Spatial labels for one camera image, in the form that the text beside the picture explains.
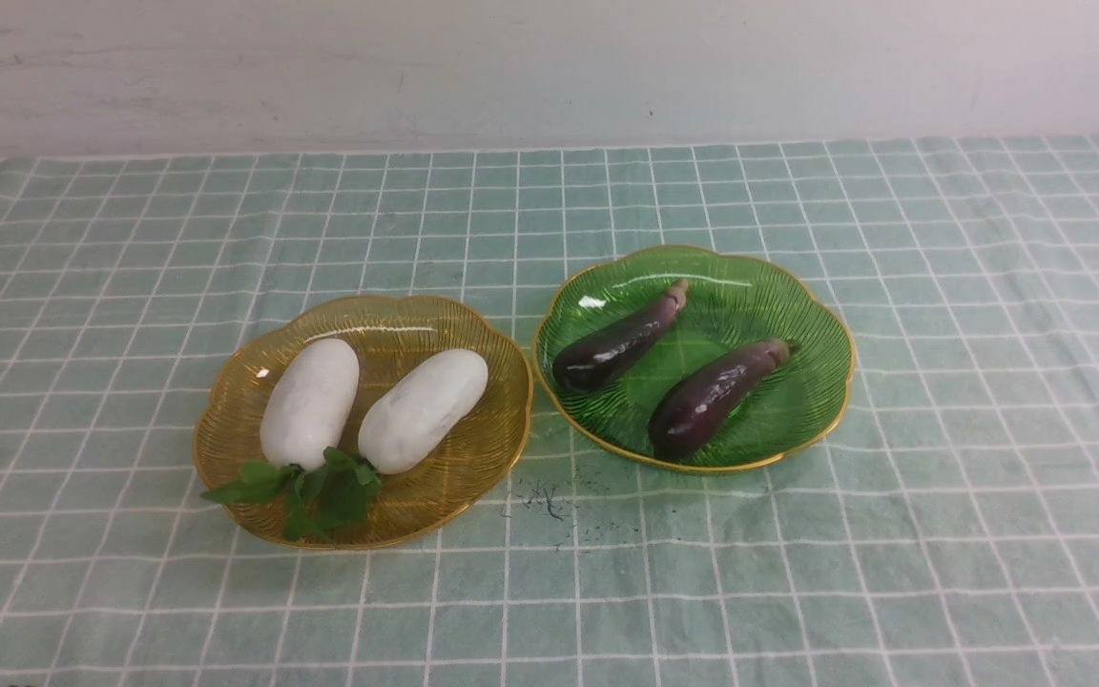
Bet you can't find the dark purple eggplant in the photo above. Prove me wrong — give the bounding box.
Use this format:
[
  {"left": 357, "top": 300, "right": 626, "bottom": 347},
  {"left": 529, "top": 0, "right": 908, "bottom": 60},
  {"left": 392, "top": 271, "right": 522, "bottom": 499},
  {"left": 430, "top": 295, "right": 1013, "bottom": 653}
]
[
  {"left": 647, "top": 339, "right": 799, "bottom": 464},
  {"left": 552, "top": 279, "right": 689, "bottom": 394}
]

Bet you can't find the amber glass plate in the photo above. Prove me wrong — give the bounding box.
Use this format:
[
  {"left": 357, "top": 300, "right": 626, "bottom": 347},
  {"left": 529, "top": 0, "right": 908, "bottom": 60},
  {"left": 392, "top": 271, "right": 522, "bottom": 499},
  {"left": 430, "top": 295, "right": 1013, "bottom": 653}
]
[{"left": 192, "top": 295, "right": 535, "bottom": 551}]

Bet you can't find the white radish with green leaves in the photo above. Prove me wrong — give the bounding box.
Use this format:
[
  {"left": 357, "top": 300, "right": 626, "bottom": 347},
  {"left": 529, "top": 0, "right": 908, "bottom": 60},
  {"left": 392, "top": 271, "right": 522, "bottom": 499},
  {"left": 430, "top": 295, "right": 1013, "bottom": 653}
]
[{"left": 284, "top": 350, "right": 488, "bottom": 542}]

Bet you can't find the green glass plate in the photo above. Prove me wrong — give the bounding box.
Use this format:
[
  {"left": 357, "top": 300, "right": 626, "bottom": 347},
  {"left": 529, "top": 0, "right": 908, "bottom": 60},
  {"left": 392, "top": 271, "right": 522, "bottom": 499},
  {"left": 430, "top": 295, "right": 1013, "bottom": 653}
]
[{"left": 532, "top": 246, "right": 858, "bottom": 474}]

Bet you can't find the green checkered tablecloth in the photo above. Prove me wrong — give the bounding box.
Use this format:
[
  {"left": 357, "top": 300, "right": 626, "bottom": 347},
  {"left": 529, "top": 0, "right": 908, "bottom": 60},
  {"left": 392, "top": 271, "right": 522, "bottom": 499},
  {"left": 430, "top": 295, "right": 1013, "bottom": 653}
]
[{"left": 0, "top": 136, "right": 1099, "bottom": 686}]

